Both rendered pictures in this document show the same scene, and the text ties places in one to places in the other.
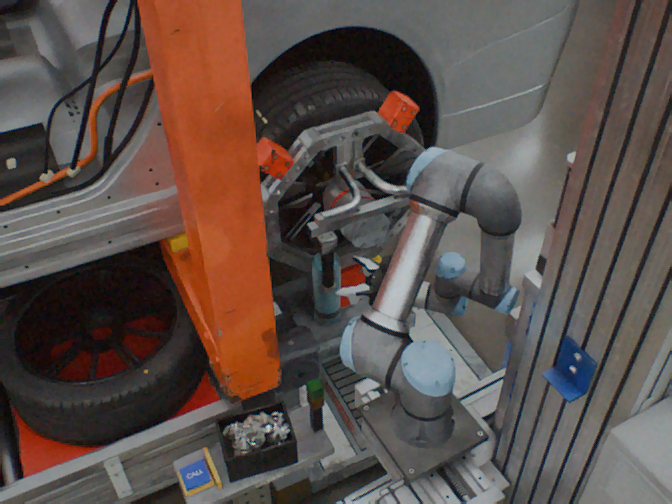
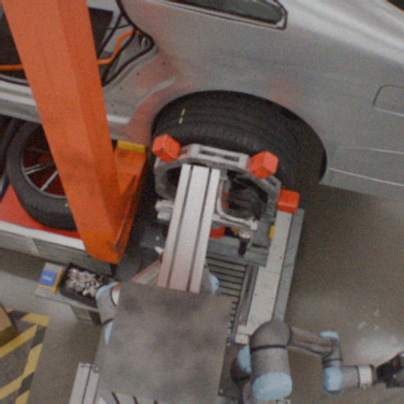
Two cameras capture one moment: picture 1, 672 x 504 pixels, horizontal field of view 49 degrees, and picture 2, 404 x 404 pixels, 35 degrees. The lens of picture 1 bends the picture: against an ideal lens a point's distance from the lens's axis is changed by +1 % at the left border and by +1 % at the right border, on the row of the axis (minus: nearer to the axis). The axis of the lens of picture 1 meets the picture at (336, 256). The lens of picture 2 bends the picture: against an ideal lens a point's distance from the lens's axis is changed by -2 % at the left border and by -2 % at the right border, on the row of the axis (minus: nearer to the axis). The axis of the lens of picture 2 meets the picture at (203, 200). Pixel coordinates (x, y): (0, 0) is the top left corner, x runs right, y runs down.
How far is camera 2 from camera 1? 1.50 m
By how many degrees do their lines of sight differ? 28
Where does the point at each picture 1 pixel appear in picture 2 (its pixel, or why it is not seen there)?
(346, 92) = (233, 136)
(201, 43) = (62, 129)
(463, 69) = (351, 152)
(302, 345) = (162, 244)
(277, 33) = (204, 80)
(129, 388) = (52, 209)
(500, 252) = not seen: hidden behind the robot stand
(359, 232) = not seen: hidden behind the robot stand
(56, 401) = (18, 191)
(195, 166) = (61, 167)
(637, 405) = not seen: outside the picture
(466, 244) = (362, 232)
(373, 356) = (102, 310)
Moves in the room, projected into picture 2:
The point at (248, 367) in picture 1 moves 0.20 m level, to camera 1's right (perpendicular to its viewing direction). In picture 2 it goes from (96, 248) to (129, 275)
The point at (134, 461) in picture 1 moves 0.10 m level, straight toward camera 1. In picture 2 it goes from (41, 244) to (35, 261)
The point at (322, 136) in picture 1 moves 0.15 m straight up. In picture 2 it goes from (199, 155) to (200, 136)
